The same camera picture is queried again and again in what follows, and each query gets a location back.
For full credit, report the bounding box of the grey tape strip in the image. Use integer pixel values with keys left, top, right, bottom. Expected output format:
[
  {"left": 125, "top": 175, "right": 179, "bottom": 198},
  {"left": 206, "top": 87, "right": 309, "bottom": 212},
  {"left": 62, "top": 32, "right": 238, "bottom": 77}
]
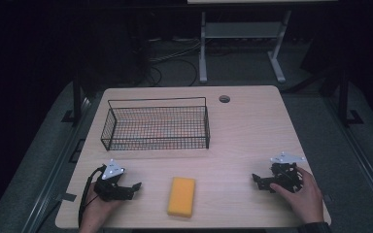
[{"left": 55, "top": 192, "right": 78, "bottom": 203}]

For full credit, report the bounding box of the black metal post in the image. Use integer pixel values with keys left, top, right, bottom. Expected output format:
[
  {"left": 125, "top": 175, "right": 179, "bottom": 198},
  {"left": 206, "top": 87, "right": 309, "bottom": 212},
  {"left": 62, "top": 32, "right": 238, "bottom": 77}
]
[
  {"left": 61, "top": 72, "right": 85, "bottom": 124},
  {"left": 336, "top": 69, "right": 364, "bottom": 128}
]

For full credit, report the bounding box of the white metal stand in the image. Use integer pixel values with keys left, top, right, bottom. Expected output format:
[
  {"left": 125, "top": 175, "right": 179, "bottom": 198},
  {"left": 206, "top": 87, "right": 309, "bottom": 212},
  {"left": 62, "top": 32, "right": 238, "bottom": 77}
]
[{"left": 198, "top": 10, "right": 293, "bottom": 84}]

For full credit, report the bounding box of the yellow sponge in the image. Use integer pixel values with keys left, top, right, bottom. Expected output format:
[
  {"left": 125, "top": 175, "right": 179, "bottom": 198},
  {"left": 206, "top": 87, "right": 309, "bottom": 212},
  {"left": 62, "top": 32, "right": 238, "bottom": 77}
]
[{"left": 166, "top": 176, "right": 196, "bottom": 218}]

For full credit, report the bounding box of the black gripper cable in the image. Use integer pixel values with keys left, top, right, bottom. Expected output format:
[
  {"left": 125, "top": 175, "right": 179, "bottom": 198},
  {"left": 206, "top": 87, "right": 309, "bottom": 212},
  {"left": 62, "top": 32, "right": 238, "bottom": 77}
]
[{"left": 77, "top": 164, "right": 108, "bottom": 228}]

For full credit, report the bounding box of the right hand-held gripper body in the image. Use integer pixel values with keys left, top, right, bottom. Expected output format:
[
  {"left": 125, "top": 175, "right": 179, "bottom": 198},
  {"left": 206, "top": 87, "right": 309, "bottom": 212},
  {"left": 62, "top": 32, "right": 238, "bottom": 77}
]
[{"left": 268, "top": 151, "right": 306, "bottom": 194}]

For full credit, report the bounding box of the person's right hand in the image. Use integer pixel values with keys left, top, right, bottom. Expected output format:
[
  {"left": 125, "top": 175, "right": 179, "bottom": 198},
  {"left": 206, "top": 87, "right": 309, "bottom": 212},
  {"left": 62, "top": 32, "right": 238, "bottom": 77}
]
[{"left": 269, "top": 166, "right": 325, "bottom": 225}]

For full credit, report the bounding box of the bundle of floor cables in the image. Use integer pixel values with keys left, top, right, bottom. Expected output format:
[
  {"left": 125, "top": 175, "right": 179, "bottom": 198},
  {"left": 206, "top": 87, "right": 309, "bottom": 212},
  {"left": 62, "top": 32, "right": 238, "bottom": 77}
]
[{"left": 146, "top": 36, "right": 206, "bottom": 87}]

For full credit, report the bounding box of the person's left hand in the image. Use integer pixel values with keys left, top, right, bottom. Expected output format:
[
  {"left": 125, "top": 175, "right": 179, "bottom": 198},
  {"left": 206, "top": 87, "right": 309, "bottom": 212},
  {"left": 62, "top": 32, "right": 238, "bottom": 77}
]
[{"left": 79, "top": 183, "right": 124, "bottom": 227}]

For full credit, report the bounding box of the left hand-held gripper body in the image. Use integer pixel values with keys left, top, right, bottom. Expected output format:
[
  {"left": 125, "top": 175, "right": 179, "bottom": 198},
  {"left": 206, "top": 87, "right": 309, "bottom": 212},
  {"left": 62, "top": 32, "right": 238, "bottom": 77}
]
[{"left": 93, "top": 158, "right": 136, "bottom": 202}]

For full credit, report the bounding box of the black wire basket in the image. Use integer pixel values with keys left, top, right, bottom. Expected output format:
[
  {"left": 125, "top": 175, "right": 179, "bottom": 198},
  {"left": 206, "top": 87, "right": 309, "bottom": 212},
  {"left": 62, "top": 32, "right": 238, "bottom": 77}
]
[{"left": 100, "top": 96, "right": 212, "bottom": 151}]

